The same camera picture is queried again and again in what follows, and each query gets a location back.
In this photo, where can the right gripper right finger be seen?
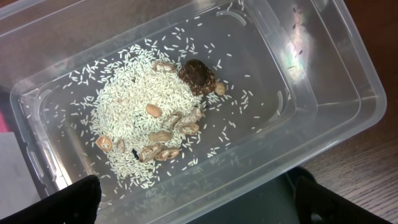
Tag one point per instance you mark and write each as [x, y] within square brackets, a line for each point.
[316, 204]

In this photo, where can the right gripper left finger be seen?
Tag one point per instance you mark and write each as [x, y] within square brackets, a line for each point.
[77, 203]

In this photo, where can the food leftovers rice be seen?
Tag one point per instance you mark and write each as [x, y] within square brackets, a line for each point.
[156, 107]

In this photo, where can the black plastic tray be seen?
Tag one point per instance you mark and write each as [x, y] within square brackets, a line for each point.
[270, 203]

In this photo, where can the red plastic tray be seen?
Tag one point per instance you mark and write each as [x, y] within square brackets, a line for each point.
[4, 128]

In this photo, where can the clear plastic bin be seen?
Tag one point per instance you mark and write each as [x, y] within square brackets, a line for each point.
[319, 82]

